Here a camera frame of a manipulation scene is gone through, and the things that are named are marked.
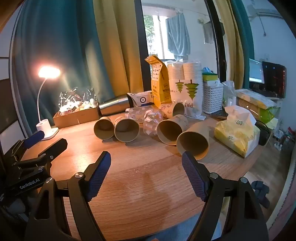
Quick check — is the clear plastic cup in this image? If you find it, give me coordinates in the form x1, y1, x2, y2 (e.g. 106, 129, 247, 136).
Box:
125, 105, 163, 137

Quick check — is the green plastic bag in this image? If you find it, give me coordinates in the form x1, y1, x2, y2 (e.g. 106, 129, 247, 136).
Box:
257, 108, 279, 129

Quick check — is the brown paper cup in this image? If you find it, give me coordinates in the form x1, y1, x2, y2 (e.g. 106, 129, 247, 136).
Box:
157, 114, 189, 146
94, 116, 115, 140
114, 116, 140, 142
176, 122, 210, 161
159, 102, 185, 118

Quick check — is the hanging grey cloth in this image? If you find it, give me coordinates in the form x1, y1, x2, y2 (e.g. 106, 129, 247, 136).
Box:
203, 22, 214, 44

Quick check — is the clear plastic bag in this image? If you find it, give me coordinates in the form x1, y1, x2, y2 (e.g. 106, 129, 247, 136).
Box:
222, 81, 237, 108

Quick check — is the white desk lamp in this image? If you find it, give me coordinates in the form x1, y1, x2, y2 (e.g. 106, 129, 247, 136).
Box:
36, 65, 62, 141

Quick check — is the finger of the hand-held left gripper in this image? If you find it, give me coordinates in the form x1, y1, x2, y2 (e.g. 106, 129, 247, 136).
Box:
34, 138, 68, 166
22, 130, 45, 150

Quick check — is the black window frame post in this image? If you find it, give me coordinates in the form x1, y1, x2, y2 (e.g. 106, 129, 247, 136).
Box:
134, 0, 153, 95
206, 0, 226, 81

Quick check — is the black pouch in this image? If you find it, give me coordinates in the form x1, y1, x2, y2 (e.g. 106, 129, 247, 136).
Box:
254, 120, 270, 146

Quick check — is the bag of white paper cups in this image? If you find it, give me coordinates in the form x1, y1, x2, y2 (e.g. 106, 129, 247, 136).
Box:
167, 61, 206, 120

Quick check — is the yellow tissue pack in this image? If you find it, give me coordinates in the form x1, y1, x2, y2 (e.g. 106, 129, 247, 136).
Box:
215, 105, 260, 158

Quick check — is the steel thermos bottle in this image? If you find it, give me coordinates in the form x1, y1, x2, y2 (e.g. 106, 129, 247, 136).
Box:
98, 93, 134, 116

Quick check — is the dark blue slipper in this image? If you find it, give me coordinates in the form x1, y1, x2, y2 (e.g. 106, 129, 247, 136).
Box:
251, 181, 266, 194
257, 188, 270, 208

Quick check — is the woven basket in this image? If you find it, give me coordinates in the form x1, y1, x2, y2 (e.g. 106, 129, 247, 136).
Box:
238, 98, 259, 113

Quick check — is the clear wrapped snack pile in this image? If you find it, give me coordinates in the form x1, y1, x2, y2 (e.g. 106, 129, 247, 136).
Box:
58, 88, 99, 115

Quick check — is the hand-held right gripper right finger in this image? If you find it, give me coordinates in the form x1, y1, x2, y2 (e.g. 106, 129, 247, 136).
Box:
181, 151, 269, 241

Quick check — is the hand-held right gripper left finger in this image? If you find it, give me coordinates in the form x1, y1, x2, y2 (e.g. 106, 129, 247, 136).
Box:
27, 151, 112, 241

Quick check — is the small white carton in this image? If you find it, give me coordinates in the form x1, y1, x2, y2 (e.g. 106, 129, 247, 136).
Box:
127, 91, 154, 108

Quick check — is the yellow curtain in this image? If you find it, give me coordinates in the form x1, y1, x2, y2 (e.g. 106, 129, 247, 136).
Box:
92, 0, 152, 102
215, 0, 244, 90

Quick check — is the teal curtain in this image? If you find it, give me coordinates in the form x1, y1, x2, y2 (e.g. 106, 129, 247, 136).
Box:
9, 0, 116, 123
230, 0, 255, 91

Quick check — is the yellow green packet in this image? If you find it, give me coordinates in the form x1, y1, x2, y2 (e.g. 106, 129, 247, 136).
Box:
236, 89, 277, 109

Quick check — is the white plastic basket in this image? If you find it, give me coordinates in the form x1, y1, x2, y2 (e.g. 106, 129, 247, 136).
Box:
202, 80, 224, 114

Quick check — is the cardboard box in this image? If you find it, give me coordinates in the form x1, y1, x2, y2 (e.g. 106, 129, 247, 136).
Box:
53, 105, 100, 129

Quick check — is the black computer case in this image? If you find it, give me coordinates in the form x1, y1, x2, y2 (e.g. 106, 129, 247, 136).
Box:
262, 61, 287, 99

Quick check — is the yellow green sponge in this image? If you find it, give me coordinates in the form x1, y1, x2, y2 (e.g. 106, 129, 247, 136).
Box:
202, 72, 219, 81

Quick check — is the yellow paper bag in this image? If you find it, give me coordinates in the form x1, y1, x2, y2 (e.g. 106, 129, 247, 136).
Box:
145, 56, 171, 109

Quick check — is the computer monitor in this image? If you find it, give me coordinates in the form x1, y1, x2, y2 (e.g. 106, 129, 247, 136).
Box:
249, 58, 265, 84

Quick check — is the hanging blue towel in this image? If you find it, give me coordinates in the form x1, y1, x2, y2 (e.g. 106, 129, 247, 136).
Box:
166, 13, 191, 61

